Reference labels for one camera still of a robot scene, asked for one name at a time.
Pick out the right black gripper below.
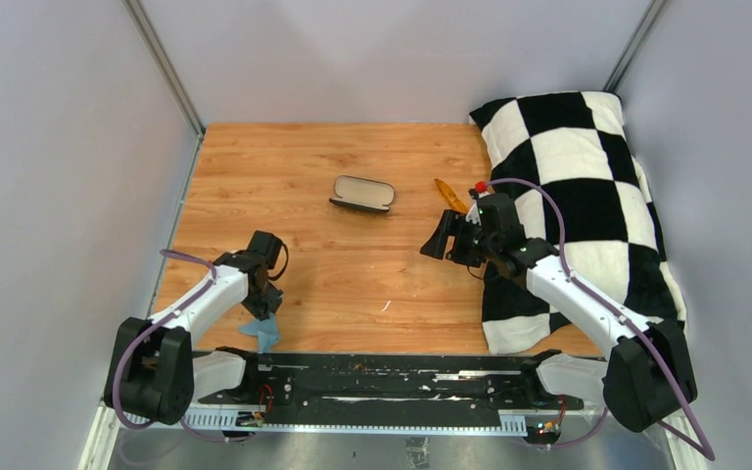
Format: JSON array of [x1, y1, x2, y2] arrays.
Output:
[[420, 211, 500, 269]]

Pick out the light blue cleaning cloth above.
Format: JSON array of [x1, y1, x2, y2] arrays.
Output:
[[239, 313, 281, 354]]

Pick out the black glasses case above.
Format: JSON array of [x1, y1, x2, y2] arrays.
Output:
[[329, 175, 396, 213]]

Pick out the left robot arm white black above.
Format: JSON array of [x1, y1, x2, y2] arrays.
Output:
[[103, 231, 289, 430]]

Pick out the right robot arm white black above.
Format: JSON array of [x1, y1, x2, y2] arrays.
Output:
[[420, 194, 698, 432]]

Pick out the orange sunglasses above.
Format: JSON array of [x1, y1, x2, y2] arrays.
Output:
[[434, 178, 469, 214]]

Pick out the black white checkered blanket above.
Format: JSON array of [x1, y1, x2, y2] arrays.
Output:
[[469, 91, 687, 324]]

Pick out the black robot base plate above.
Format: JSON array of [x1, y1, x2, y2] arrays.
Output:
[[201, 352, 587, 431]]

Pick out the aluminium rail frame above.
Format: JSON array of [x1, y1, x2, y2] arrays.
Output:
[[75, 391, 706, 469]]

